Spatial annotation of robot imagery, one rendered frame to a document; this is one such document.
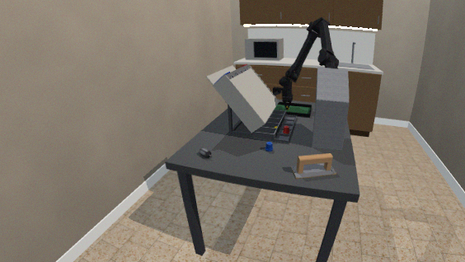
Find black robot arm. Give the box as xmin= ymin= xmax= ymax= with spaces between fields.
xmin=273 ymin=17 xmax=339 ymax=96

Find blue plug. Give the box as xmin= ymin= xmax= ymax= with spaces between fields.
xmin=265 ymin=142 xmax=273 ymax=152

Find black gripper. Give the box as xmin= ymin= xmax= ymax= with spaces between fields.
xmin=282 ymin=88 xmax=293 ymax=110

